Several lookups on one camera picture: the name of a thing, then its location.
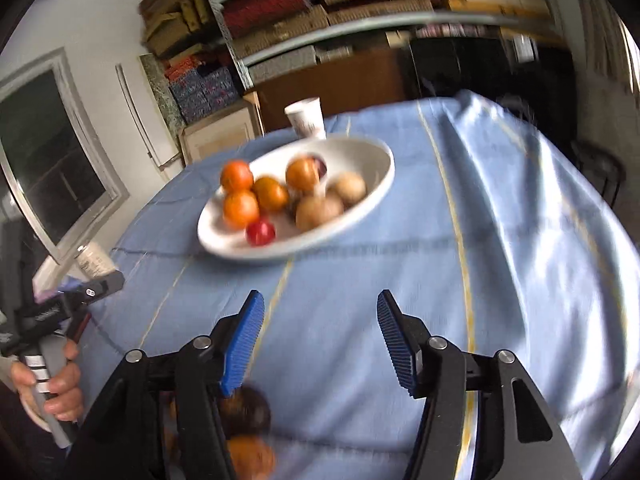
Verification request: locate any white pole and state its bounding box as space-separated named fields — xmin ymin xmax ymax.
xmin=116 ymin=64 xmax=168 ymax=168

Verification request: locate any dark wrinkled passion fruit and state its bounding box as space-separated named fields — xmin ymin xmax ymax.
xmin=220 ymin=385 xmax=273 ymax=436

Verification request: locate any small orange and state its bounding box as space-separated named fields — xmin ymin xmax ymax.
xmin=251 ymin=176 xmax=291 ymax=212

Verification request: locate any white oval plate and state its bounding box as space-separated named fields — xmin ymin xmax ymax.
xmin=196 ymin=135 xmax=396 ymax=265

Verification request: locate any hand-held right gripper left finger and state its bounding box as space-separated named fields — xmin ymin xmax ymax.
xmin=75 ymin=290 xmax=265 ymax=480

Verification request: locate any cream drink can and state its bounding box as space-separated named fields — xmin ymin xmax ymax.
xmin=75 ymin=241 xmax=115 ymax=278

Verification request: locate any large orange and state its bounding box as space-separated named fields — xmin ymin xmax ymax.
xmin=222 ymin=189 xmax=261 ymax=230

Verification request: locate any blue checked tablecloth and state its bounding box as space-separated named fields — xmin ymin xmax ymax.
xmin=75 ymin=90 xmax=640 ymax=480

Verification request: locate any metal shelf rack with boxes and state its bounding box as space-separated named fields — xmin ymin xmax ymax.
xmin=140 ymin=0 xmax=566 ymax=86

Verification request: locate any phone with red case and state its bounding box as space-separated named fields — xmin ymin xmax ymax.
xmin=64 ymin=310 xmax=92 ymax=345

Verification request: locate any stack of patterned boxes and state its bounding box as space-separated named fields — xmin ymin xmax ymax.
xmin=167 ymin=62 xmax=241 ymax=123

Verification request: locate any grey framed window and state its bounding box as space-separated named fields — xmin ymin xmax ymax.
xmin=0 ymin=47 xmax=126 ymax=266

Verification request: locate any small tan pepino melon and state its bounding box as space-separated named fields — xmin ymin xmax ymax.
xmin=327 ymin=171 xmax=368 ymax=206

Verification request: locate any person's left hand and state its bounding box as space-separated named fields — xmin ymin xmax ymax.
xmin=10 ymin=340 xmax=85 ymax=423

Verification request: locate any brown wooden cabinet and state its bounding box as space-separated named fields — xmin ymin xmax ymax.
xmin=245 ymin=45 xmax=411 ymax=133

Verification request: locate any red tomato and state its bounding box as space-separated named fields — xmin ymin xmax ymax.
xmin=245 ymin=218 xmax=277 ymax=247

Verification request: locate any mandarin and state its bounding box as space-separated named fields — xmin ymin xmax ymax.
xmin=220 ymin=160 xmax=255 ymax=193

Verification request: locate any white paper cup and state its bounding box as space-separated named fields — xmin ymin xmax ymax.
xmin=284 ymin=97 xmax=327 ymax=140

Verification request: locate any dark metal chair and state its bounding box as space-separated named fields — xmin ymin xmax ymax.
xmin=570 ymin=137 xmax=626 ymax=206

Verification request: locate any yellow orange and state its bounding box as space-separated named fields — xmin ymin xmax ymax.
xmin=285 ymin=157 xmax=322 ymax=192

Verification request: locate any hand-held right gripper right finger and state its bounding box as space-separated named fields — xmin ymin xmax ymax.
xmin=376 ymin=289 xmax=583 ymax=480

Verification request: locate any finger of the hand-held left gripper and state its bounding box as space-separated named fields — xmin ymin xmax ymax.
xmin=57 ymin=271 xmax=126 ymax=311

